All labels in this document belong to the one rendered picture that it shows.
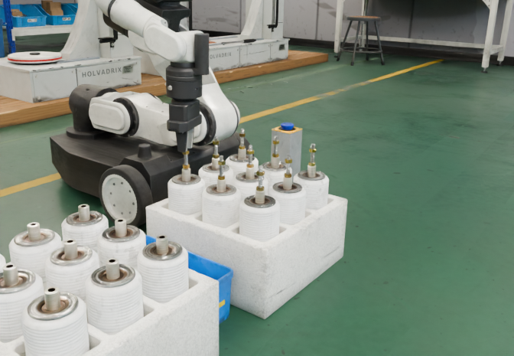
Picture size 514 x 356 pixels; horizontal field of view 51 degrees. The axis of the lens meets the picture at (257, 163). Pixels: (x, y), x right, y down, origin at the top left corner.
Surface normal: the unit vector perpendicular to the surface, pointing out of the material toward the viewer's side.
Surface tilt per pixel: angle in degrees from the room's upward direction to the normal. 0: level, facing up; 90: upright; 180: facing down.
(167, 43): 90
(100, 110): 90
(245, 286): 90
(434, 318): 0
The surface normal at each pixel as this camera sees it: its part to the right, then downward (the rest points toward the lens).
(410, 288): 0.02, -0.95
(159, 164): 0.59, -0.52
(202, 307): 0.81, 0.20
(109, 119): -0.58, 0.25
